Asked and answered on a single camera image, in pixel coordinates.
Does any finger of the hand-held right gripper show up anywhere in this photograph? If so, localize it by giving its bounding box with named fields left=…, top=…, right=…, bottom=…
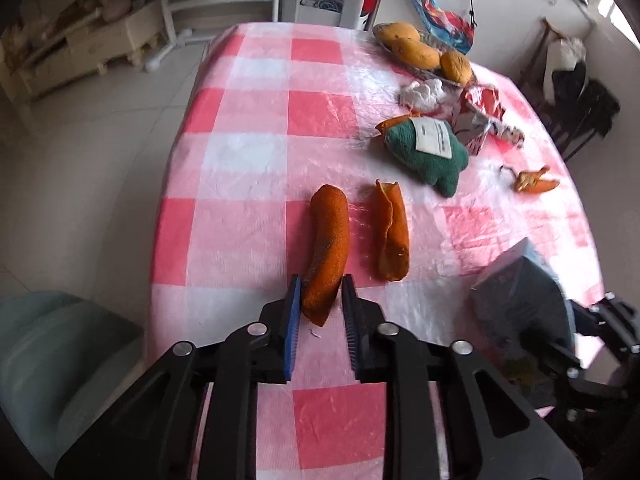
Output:
left=520, top=330, right=626, bottom=401
left=567, top=292, right=640, bottom=356

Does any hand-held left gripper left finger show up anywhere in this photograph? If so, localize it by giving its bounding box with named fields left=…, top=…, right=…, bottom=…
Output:
left=55, top=274, right=303, bottom=480

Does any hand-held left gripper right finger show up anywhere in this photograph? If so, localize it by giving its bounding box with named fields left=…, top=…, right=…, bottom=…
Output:
left=341, top=274, right=583, bottom=480

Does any grey plastic bag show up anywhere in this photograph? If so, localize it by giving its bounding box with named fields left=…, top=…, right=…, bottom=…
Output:
left=471, top=237, right=581, bottom=366

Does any green plush toy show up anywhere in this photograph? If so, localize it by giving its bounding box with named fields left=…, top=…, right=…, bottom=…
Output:
left=382, top=120, right=471, bottom=197

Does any red snack wrapper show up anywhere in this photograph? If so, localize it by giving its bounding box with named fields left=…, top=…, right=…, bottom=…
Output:
left=450, top=85, right=526, bottom=153

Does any flat orange peel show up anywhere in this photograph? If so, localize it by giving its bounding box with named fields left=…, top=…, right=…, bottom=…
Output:
left=375, top=179, right=411, bottom=282

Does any small orange peel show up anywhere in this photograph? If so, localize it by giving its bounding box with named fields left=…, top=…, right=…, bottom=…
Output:
left=500, top=165, right=560, bottom=195

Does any pink checked tablecloth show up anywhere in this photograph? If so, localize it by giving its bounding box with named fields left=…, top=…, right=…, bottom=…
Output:
left=142, top=21, right=608, bottom=480

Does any wooden chair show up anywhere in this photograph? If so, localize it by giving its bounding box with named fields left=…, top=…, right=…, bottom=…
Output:
left=517, top=17, right=608, bottom=161

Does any black garment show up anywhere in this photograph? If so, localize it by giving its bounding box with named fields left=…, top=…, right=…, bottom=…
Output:
left=550, top=62, right=621, bottom=136

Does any pale blue sofa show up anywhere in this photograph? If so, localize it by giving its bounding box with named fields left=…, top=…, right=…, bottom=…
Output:
left=0, top=290, right=146, bottom=476

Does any crumpled white tissue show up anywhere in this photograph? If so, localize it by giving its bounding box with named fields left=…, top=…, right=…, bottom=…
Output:
left=399, top=79, right=447, bottom=111

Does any white bag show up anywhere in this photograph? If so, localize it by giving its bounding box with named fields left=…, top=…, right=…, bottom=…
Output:
left=545, top=35, right=588, bottom=73

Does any yellow mango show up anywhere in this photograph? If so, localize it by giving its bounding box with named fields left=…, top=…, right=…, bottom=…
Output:
left=374, top=21, right=422, bottom=47
left=391, top=40, right=442, bottom=70
left=440, top=51, right=472, bottom=86

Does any fruit plate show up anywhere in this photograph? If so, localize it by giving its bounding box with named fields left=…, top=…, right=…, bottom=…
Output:
left=380, top=27, right=473, bottom=88

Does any colourful printed cloth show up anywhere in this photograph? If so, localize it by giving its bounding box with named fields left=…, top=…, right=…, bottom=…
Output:
left=390, top=0, right=476, bottom=56

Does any cream television cabinet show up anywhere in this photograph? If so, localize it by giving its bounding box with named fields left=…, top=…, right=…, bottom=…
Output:
left=0, top=0, right=168, bottom=103

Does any pink kettlebell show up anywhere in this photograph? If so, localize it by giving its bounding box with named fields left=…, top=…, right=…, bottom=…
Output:
left=97, top=0, right=133, bottom=22

